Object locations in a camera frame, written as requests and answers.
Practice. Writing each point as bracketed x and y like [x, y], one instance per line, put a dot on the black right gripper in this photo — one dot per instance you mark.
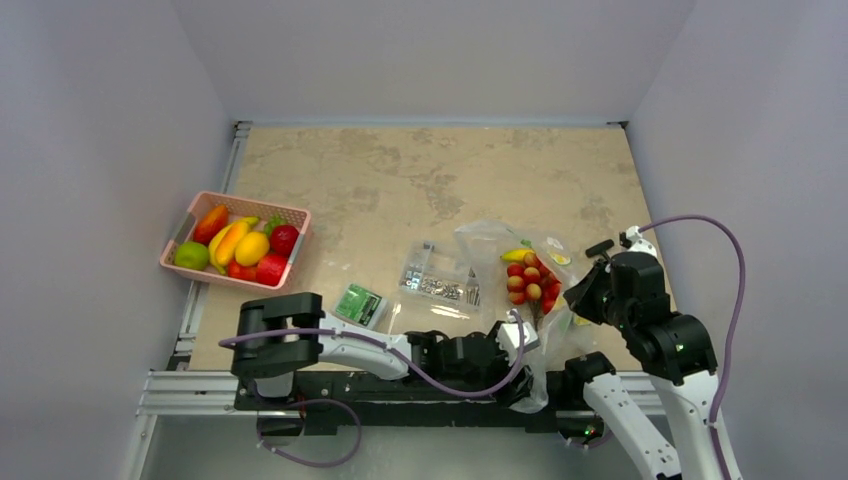
[592, 289]

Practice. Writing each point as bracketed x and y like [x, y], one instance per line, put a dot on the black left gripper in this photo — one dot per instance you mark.
[517, 387]

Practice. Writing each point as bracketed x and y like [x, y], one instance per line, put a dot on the translucent printed plastic bag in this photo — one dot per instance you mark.
[481, 243]

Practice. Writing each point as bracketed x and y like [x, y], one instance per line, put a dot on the red fake round fruit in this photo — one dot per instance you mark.
[283, 239]

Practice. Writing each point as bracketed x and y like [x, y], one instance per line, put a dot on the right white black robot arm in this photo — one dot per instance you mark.
[627, 291]

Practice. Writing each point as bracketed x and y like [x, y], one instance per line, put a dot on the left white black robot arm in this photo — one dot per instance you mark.
[279, 336]

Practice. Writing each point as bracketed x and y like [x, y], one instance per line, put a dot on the red fake fruits in bag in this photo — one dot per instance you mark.
[533, 284]

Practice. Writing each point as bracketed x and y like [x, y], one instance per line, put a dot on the yellow fake fruit in bag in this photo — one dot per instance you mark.
[516, 255]

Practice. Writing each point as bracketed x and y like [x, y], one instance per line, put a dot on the red fake apple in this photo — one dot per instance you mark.
[270, 269]

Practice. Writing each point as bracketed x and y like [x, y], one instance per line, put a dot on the green fake grapes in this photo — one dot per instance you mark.
[273, 222]

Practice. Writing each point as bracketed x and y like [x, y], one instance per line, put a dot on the yellow fake lemon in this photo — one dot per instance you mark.
[251, 249]

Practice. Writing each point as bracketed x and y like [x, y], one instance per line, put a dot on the red fake strawberries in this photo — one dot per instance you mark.
[240, 272]

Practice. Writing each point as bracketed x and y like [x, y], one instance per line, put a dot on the orange yellow fake mango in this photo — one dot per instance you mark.
[226, 247]

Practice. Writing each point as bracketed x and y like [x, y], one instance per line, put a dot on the red orange fake mango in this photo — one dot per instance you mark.
[211, 224]

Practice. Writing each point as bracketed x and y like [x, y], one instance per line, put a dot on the green fake apple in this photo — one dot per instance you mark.
[192, 255]

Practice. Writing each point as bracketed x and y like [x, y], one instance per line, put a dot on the clear plastic screw organizer box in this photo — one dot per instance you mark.
[437, 290]

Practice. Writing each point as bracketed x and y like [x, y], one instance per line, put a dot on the green circuit board case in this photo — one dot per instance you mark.
[361, 306]

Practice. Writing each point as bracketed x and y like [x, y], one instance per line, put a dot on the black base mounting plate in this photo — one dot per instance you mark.
[397, 404]

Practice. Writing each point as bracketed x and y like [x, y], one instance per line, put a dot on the pink plastic basket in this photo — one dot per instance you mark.
[253, 211]

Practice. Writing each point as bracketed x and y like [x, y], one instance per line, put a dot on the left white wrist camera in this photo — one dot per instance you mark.
[510, 336]

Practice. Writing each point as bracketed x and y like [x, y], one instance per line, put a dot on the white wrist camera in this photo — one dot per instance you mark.
[510, 336]
[633, 240]

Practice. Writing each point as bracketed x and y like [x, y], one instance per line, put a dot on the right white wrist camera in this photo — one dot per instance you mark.
[633, 240]

